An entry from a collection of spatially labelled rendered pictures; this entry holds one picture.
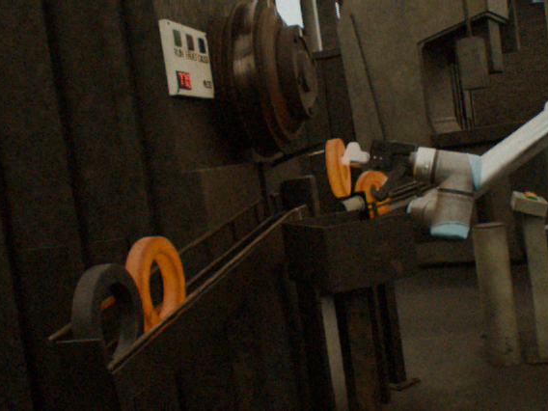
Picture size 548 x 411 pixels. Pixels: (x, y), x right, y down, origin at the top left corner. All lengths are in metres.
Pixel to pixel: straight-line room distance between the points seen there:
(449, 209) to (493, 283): 0.92
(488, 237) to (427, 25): 2.34
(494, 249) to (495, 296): 0.17
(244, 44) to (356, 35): 2.99
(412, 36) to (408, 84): 0.31
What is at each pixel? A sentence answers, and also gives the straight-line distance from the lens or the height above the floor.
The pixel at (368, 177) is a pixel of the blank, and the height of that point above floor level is 0.76.
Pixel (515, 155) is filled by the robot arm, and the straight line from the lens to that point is 2.05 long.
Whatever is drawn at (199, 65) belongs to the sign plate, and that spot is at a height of 1.15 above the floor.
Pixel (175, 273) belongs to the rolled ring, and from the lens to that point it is 1.35.
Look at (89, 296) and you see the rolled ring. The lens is 1.07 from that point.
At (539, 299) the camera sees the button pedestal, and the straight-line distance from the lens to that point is 2.76.
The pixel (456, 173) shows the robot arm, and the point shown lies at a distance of 1.81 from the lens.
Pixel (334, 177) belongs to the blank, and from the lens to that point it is 1.81.
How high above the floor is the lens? 0.87
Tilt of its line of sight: 4 degrees down
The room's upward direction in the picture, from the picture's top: 8 degrees counter-clockwise
